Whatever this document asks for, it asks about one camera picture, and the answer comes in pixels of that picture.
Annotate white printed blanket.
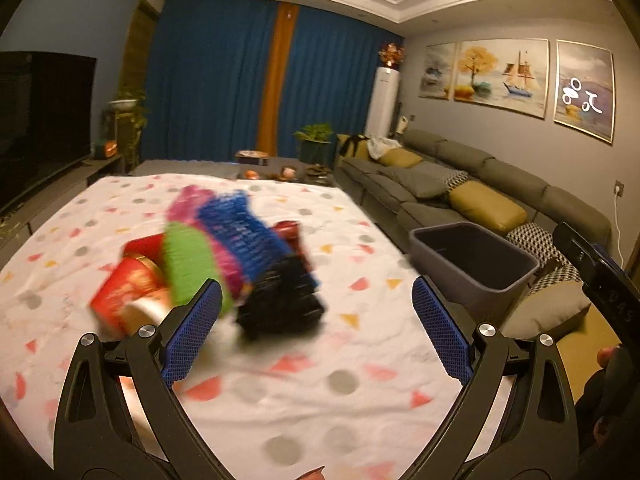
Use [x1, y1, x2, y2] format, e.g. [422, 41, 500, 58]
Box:
[0, 174, 468, 480]

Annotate white tower air conditioner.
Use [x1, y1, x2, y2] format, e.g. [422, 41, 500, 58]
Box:
[364, 67, 401, 139]

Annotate potted plant in green pot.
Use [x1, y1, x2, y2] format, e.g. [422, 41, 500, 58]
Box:
[293, 123, 335, 164]

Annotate purple abstract painting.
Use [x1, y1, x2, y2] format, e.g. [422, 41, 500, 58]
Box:
[553, 39, 615, 144]

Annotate black television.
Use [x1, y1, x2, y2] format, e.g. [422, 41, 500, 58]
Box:
[0, 51, 98, 213]

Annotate mustard seat cushion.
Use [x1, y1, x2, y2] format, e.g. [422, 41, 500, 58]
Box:
[554, 304, 624, 397]

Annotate grey plastic bin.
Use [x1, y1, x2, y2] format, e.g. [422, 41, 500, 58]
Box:
[409, 222, 541, 317]

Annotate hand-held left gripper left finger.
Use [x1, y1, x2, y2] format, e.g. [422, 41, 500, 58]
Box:
[52, 279, 226, 480]

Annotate small houndstooth cushion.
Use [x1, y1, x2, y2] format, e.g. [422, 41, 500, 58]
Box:
[427, 166, 469, 194]

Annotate wooden wall panel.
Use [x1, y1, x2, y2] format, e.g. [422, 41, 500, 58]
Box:
[125, 2, 160, 107]

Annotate black mesh piece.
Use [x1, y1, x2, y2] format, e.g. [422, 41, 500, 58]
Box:
[234, 255, 327, 345]

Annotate red tin with gold rim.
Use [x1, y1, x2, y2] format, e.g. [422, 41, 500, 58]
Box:
[90, 254, 175, 337]

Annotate tv cabinet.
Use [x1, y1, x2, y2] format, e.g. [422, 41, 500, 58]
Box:
[0, 154, 124, 243]

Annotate small mustard cushion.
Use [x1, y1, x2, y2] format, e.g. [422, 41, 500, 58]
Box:
[377, 149, 424, 169]

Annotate blue mesh piece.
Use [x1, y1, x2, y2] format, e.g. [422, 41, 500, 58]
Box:
[196, 190, 321, 288]

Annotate dark red can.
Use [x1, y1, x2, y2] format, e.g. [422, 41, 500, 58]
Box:
[272, 220, 307, 263]

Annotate grey sectional sofa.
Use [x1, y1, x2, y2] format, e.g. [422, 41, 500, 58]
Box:
[334, 129, 613, 361]

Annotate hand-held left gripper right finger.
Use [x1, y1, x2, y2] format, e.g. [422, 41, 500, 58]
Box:
[400, 276, 582, 480]

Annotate black and yellow bag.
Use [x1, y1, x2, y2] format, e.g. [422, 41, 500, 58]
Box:
[337, 134, 374, 159]

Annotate orange curtain strip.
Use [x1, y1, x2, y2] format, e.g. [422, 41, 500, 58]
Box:
[258, 2, 300, 157]

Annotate wide sailboat painting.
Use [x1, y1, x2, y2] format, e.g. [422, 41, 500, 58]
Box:
[453, 38, 550, 120]

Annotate wall socket with white cable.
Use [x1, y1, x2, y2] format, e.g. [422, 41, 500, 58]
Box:
[613, 180, 627, 267]

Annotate large mustard cushion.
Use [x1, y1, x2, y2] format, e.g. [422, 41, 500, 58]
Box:
[449, 181, 529, 231]

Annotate trailing plant on stand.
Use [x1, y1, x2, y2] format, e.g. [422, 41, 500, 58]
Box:
[104, 88, 149, 173]

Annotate large houndstooth cushion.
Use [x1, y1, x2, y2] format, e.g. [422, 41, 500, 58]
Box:
[505, 222, 567, 262]

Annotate artificial flower bouquet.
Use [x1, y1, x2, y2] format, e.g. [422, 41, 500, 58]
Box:
[379, 42, 405, 69]

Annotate white cloth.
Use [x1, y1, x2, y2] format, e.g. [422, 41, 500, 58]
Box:
[369, 136, 402, 157]

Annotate plain grey cushion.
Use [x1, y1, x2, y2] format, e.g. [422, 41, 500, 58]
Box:
[379, 165, 449, 199]

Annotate pink mesh piece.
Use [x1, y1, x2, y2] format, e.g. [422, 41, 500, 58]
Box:
[169, 185, 253, 303]

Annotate small landscape painting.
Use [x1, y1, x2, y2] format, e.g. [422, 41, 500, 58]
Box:
[419, 42, 457, 100]

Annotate grey yellow cushion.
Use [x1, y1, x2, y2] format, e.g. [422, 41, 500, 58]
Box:
[500, 260, 594, 347]

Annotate grey coffee table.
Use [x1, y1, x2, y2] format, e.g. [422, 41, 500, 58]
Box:
[131, 152, 335, 189]

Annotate blue curtain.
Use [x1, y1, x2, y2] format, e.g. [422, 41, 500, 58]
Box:
[280, 5, 405, 162]
[142, 0, 279, 162]

